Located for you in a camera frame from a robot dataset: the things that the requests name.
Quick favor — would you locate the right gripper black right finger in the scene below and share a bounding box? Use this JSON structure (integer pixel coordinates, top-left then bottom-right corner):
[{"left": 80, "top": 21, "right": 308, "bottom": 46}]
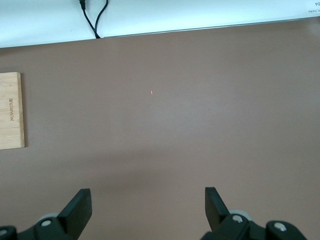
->
[{"left": 201, "top": 186, "right": 308, "bottom": 240}]

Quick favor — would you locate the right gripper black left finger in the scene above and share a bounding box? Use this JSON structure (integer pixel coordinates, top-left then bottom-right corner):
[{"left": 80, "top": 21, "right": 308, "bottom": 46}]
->
[{"left": 0, "top": 188, "right": 93, "bottom": 240}]

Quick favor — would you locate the wooden cutting board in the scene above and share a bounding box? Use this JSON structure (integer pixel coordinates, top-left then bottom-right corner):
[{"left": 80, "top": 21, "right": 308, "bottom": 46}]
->
[{"left": 0, "top": 71, "right": 26, "bottom": 151}]

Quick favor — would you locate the white printed label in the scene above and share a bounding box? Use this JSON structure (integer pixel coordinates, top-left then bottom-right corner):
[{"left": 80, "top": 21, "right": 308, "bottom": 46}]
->
[{"left": 306, "top": 0, "right": 320, "bottom": 15}]

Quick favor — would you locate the black cable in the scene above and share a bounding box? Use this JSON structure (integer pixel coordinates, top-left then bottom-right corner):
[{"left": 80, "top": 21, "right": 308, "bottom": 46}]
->
[
  {"left": 94, "top": 0, "right": 110, "bottom": 32},
  {"left": 78, "top": 0, "right": 102, "bottom": 40}
]

